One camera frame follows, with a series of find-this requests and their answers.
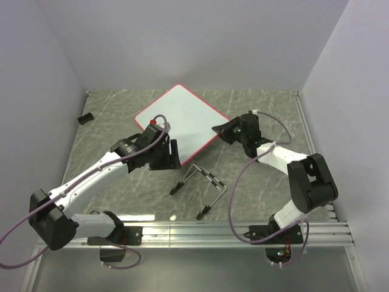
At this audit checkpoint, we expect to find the black whiteboard clip right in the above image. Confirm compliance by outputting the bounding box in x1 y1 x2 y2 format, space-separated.
196 205 212 220

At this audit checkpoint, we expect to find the black whiteboard clip left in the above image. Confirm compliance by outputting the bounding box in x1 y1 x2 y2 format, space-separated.
169 181 185 196

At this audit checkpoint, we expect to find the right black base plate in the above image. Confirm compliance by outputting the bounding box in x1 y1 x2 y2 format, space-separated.
243 224 304 245

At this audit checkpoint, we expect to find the metal wire whiteboard stand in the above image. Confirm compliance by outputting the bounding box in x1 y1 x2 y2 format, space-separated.
179 164 227 208

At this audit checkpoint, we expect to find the black whiteboard clip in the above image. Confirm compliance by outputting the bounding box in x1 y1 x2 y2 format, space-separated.
196 205 212 220
169 181 185 196

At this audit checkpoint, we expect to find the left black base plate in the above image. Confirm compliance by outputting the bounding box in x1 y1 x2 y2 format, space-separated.
87 226 143 246

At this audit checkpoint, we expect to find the yellow bone-shaped eraser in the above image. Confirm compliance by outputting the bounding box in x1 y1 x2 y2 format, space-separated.
77 113 94 125

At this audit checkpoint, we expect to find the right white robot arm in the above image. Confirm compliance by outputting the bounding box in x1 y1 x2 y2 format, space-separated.
212 110 339 245

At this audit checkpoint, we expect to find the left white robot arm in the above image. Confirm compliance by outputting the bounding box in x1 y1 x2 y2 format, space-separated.
29 125 181 251

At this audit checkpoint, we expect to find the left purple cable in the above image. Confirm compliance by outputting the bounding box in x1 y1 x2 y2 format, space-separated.
0 114 170 270

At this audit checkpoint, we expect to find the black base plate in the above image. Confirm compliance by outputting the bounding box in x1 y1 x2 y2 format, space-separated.
87 226 143 246
243 224 304 245

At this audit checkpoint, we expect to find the pink framed whiteboard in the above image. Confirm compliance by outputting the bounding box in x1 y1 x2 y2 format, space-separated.
134 85 229 165

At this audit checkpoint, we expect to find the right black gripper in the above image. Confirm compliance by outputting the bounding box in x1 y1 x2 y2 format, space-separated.
212 117 247 146

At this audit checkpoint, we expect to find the aluminium mounting rail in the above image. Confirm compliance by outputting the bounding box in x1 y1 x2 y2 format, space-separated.
36 221 355 249

